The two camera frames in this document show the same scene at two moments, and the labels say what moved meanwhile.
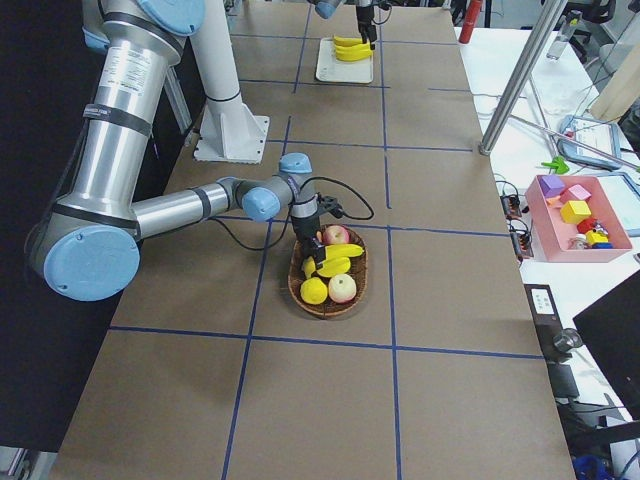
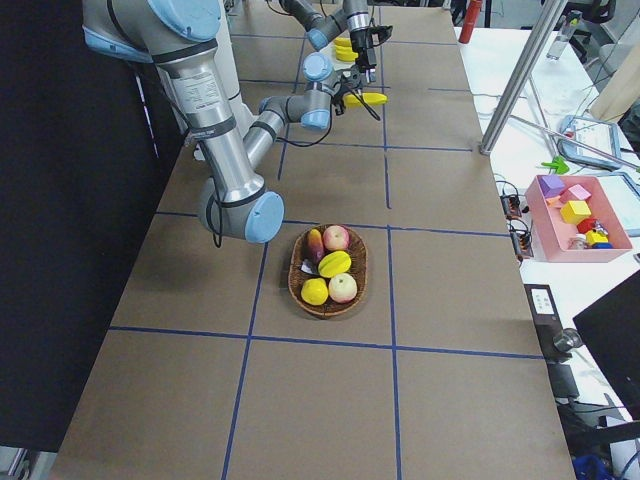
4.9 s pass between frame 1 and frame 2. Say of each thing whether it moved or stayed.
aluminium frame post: stayed
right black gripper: moved
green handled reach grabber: stayed
